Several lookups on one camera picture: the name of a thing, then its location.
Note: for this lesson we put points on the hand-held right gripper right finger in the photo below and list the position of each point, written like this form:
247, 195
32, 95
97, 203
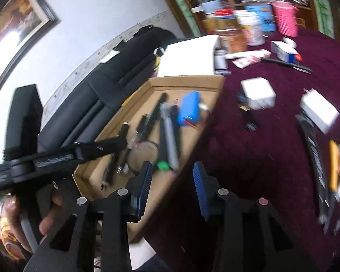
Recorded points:
199, 192

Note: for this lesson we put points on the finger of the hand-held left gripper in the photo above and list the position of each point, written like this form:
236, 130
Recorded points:
87, 150

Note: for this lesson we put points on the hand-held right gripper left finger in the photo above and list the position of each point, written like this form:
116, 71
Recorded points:
144, 187

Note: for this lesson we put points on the brown cardboard tray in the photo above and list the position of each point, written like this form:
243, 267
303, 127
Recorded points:
192, 144

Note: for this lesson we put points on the pile of pens and markers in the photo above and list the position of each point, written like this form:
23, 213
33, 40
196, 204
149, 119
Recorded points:
170, 136

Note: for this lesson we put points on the blue battery pack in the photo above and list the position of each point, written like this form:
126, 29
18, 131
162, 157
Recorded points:
189, 109

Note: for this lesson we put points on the long black white-print stick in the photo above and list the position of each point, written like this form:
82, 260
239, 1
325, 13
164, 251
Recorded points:
313, 150

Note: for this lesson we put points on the person's left hand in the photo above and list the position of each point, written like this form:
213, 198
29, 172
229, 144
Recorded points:
51, 218

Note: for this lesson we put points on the round clear disc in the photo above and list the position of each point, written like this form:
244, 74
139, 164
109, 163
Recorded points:
144, 153

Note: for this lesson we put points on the maroon velvet tablecloth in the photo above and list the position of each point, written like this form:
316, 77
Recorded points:
243, 161

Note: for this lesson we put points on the black leather sofa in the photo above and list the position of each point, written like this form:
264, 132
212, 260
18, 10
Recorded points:
102, 90

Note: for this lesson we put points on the white paper slip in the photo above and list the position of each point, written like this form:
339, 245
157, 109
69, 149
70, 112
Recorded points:
138, 252

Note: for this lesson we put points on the black gold lipstick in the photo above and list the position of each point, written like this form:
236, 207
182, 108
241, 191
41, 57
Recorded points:
248, 116

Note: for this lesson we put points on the white label tag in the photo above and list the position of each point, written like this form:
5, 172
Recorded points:
110, 55

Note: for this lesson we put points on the white cube charger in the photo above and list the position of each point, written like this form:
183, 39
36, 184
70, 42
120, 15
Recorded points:
257, 93

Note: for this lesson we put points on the white paper bag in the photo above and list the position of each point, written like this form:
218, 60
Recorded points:
158, 53

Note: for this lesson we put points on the short black silver pen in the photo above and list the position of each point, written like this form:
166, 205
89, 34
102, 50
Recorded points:
223, 71

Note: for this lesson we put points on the small white barcode box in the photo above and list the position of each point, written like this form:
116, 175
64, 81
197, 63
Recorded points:
219, 59

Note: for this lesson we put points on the white flat box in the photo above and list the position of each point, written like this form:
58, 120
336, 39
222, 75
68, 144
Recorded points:
187, 55

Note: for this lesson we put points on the strawberry print sachet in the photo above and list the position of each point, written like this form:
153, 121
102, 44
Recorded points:
245, 62

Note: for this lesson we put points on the white oblong charger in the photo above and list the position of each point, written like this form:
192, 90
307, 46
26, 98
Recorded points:
318, 112

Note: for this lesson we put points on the white cream tube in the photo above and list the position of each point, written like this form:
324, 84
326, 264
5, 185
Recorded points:
248, 54

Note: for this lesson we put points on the slim black pen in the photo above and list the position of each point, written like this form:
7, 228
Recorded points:
286, 64

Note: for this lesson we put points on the glass jar with sachets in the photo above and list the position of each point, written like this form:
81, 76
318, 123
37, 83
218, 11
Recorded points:
233, 38

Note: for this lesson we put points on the blue white small box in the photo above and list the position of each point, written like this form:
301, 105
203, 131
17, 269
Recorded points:
284, 51

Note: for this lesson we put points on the white plastic jar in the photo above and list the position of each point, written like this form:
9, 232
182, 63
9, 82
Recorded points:
252, 28

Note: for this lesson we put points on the red lidded jar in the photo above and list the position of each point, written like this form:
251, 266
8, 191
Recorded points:
223, 14

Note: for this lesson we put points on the blue label plastic jar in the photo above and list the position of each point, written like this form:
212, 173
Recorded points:
265, 17

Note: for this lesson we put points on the pink knit cup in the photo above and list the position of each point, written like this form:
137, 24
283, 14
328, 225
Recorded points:
284, 17

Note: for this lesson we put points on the framed wall picture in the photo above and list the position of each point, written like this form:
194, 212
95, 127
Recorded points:
14, 22

